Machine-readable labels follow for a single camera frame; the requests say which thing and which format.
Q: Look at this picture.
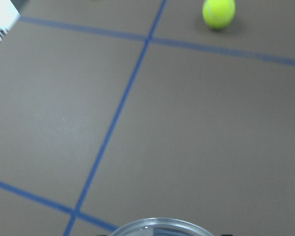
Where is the clear tennis ball tube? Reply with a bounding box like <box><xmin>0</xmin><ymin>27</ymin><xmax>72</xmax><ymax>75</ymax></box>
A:
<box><xmin>110</xmin><ymin>217</ymin><xmax>213</xmax><ymax>236</ymax></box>

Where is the yellow tennis ball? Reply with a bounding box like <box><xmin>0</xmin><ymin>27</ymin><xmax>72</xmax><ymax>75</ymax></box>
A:
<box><xmin>202</xmin><ymin>0</ymin><xmax>236</xmax><ymax>30</ymax></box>

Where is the blue tape line crosswise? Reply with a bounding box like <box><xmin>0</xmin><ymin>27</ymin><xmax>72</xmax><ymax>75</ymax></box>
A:
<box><xmin>19</xmin><ymin>16</ymin><xmax>295</xmax><ymax>67</ymax></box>

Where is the blue tape line lengthwise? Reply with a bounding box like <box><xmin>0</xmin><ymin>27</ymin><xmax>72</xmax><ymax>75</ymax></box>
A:
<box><xmin>63</xmin><ymin>0</ymin><xmax>167</xmax><ymax>236</ymax></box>

